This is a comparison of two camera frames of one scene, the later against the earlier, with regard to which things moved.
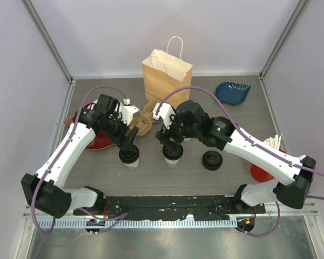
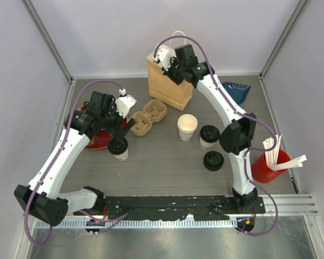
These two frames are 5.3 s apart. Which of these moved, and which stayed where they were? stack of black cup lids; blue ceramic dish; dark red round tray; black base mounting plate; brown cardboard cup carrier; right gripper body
Moved: right gripper body
Stayed: black base mounting plate; blue ceramic dish; stack of black cup lids; brown cardboard cup carrier; dark red round tray
